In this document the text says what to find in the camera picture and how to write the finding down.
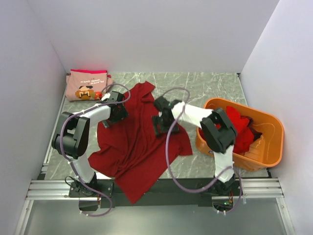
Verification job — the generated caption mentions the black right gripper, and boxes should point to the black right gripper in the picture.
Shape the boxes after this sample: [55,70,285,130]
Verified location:
[152,114,179,137]

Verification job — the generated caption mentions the dark red t shirt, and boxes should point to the dark red t shirt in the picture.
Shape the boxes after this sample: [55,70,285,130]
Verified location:
[89,81,192,203]

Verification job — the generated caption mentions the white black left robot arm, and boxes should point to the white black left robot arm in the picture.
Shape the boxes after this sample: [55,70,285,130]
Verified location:
[51,91,131,197]

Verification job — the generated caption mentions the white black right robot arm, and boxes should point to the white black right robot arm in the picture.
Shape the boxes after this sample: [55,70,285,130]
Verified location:
[152,96,238,195]

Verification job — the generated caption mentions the pink folded graphic t shirt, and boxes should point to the pink folded graphic t shirt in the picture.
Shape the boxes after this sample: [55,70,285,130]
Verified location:
[65,70,113,101]

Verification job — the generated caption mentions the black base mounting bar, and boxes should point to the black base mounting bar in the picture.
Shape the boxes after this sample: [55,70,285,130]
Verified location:
[68,179,243,212]

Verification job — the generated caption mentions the red clothes in basket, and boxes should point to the red clothes in basket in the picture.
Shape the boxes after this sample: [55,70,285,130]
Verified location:
[198,106,262,154]

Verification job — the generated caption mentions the orange plastic basket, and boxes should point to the orange plastic basket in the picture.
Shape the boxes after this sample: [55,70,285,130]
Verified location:
[204,98,284,172]

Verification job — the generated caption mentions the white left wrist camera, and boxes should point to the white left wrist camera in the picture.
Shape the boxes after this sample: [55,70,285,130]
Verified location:
[101,93,111,101]

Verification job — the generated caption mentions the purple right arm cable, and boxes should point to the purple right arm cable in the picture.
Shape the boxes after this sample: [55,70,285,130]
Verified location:
[158,87,244,214]

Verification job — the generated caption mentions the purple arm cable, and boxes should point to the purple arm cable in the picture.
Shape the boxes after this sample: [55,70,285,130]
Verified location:
[60,83,133,217]
[158,87,244,214]

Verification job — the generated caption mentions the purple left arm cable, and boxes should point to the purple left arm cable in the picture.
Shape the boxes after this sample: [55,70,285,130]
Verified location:
[60,83,133,217]

